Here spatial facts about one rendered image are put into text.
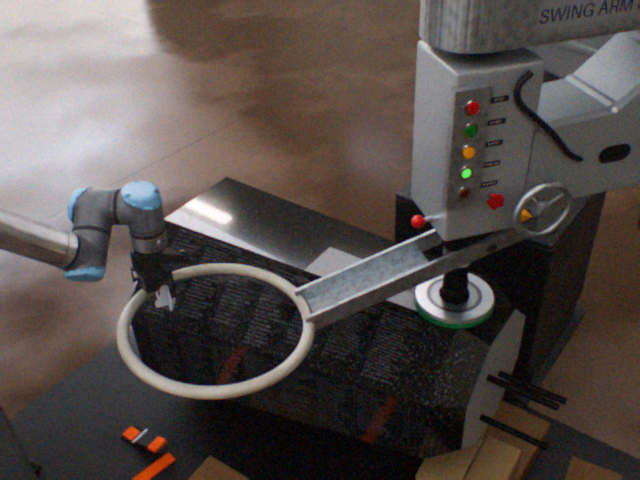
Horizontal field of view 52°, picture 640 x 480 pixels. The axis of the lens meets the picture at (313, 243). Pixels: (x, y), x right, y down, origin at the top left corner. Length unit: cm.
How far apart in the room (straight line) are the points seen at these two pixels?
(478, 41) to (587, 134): 39
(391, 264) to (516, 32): 69
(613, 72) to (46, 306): 265
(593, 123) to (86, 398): 214
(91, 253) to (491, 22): 101
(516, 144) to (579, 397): 149
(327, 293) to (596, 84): 83
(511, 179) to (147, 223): 87
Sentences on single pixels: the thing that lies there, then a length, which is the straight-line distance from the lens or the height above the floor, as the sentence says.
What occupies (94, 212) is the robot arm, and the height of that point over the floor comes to 119.
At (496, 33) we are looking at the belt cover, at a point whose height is 160.
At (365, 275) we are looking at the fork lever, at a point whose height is 93.
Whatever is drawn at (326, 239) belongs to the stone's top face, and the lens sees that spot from 212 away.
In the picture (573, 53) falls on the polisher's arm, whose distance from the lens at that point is 210.
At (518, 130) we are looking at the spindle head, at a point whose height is 137.
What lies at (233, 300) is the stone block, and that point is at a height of 69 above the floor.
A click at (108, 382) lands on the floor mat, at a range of 291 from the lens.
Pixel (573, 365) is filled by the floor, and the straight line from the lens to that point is 294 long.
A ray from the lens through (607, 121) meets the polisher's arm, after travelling 166.
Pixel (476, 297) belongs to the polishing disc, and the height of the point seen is 83.
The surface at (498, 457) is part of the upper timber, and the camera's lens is 230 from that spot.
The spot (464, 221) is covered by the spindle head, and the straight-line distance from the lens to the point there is 158.
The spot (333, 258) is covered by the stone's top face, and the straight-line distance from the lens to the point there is 203.
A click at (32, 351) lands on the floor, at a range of 321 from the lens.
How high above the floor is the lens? 205
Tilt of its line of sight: 36 degrees down
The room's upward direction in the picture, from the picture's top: 4 degrees counter-clockwise
